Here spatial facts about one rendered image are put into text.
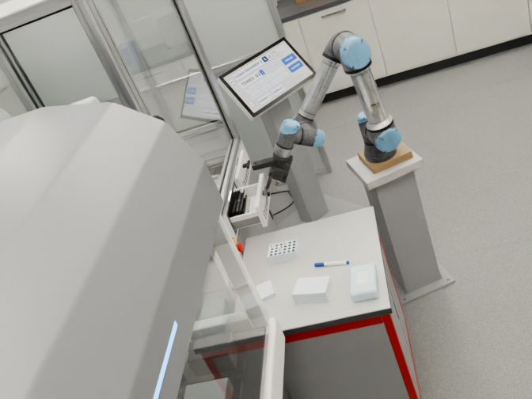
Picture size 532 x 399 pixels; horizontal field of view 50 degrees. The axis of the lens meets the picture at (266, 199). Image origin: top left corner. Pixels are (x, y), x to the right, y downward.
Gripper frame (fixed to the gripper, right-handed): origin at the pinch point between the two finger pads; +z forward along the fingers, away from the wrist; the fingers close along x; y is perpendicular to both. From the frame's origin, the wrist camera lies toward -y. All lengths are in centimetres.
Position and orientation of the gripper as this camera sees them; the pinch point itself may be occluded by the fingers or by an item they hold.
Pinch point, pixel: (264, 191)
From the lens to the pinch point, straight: 254.6
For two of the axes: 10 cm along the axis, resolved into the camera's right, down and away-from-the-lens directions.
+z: -2.6, 8.0, 5.3
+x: 0.6, -5.4, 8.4
